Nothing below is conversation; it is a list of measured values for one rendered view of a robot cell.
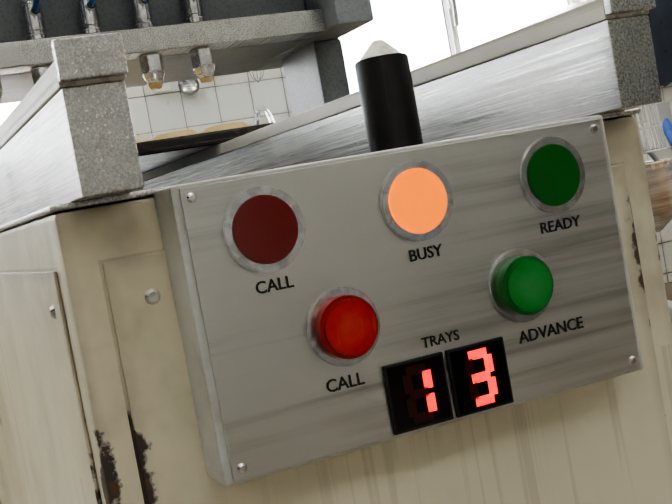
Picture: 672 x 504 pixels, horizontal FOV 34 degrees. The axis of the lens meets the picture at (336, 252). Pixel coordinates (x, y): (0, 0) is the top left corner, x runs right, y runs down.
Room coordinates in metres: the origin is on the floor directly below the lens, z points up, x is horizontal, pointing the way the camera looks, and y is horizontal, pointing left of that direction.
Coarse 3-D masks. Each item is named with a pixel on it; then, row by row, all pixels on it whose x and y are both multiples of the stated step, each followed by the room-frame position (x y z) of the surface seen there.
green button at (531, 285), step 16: (528, 256) 0.55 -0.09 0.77; (512, 272) 0.54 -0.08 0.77; (528, 272) 0.55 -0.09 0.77; (544, 272) 0.55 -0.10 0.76; (512, 288) 0.54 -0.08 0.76; (528, 288) 0.55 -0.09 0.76; (544, 288) 0.55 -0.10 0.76; (512, 304) 0.54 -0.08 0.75; (528, 304) 0.55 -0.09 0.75; (544, 304) 0.55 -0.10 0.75
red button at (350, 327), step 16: (336, 304) 0.51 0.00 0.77; (352, 304) 0.51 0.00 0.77; (368, 304) 0.51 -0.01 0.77; (320, 320) 0.50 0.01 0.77; (336, 320) 0.51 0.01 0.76; (352, 320) 0.51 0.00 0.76; (368, 320) 0.51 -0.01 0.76; (320, 336) 0.50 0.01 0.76; (336, 336) 0.51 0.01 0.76; (352, 336) 0.51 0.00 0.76; (368, 336) 0.51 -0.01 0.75; (336, 352) 0.51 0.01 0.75; (352, 352) 0.51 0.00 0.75
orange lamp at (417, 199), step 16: (400, 176) 0.53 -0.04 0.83; (416, 176) 0.53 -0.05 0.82; (432, 176) 0.54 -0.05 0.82; (400, 192) 0.53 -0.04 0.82; (416, 192) 0.53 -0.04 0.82; (432, 192) 0.54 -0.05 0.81; (400, 208) 0.53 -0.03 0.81; (416, 208) 0.53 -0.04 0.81; (432, 208) 0.54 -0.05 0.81; (400, 224) 0.53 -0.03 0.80; (416, 224) 0.53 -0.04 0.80; (432, 224) 0.54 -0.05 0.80
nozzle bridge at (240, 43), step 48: (0, 0) 1.26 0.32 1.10; (48, 0) 1.28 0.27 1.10; (96, 0) 1.30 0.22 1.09; (240, 0) 1.37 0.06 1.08; (288, 0) 1.39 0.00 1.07; (336, 0) 1.32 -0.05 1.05; (0, 48) 1.20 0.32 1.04; (48, 48) 1.22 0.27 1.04; (144, 48) 1.26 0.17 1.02; (192, 48) 1.30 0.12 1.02; (240, 48) 1.37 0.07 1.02; (288, 48) 1.45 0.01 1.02; (336, 48) 1.43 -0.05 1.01; (336, 96) 1.43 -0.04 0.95
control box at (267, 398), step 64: (576, 128) 0.58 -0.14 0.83; (192, 192) 0.49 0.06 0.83; (256, 192) 0.50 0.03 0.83; (320, 192) 0.52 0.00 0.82; (384, 192) 0.53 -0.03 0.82; (448, 192) 0.54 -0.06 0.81; (512, 192) 0.56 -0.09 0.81; (576, 192) 0.57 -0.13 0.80; (192, 256) 0.49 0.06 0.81; (320, 256) 0.52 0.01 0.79; (384, 256) 0.53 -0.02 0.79; (448, 256) 0.54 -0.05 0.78; (512, 256) 0.55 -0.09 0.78; (576, 256) 0.57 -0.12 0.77; (192, 320) 0.49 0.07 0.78; (256, 320) 0.50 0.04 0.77; (384, 320) 0.53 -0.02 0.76; (448, 320) 0.54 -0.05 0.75; (512, 320) 0.55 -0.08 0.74; (576, 320) 0.57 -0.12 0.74; (192, 384) 0.51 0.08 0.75; (256, 384) 0.50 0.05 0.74; (320, 384) 0.51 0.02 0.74; (384, 384) 0.52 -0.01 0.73; (448, 384) 0.54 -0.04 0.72; (512, 384) 0.55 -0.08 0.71; (576, 384) 0.57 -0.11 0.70; (256, 448) 0.50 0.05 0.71; (320, 448) 0.51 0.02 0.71
